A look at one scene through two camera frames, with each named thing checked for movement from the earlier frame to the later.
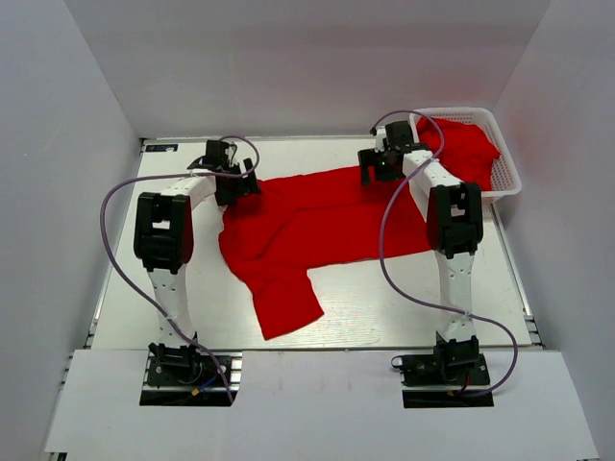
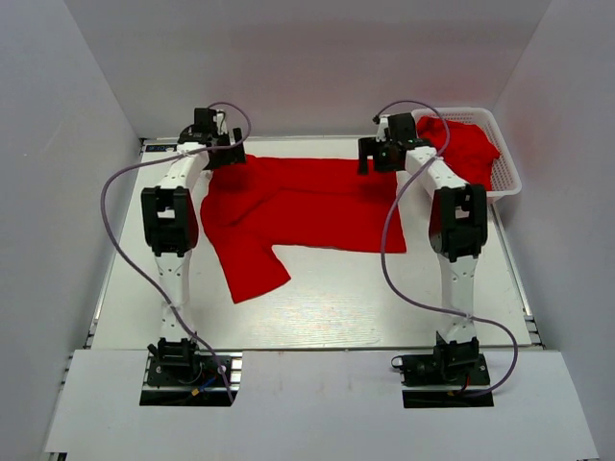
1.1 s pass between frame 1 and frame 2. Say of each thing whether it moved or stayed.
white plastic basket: stayed
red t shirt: moved
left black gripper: moved
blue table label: stayed
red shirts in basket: stayed
